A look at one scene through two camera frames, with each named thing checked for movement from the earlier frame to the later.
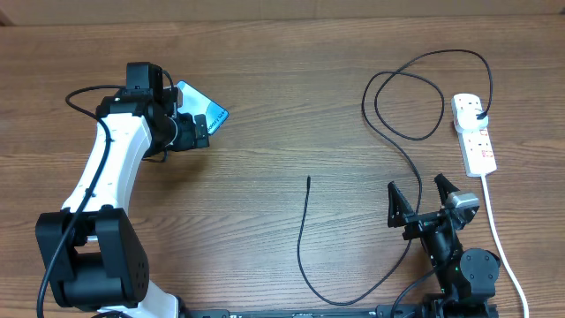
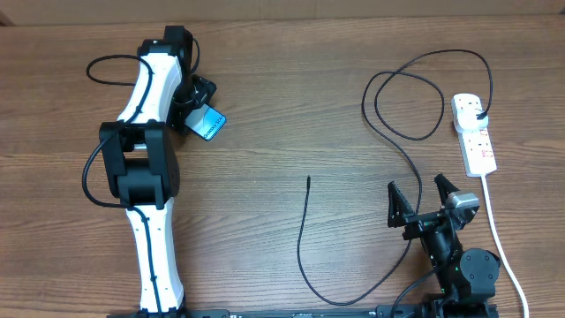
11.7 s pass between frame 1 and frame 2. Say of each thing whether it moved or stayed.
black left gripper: moved
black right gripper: stayed
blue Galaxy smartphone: stayed
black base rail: stayed
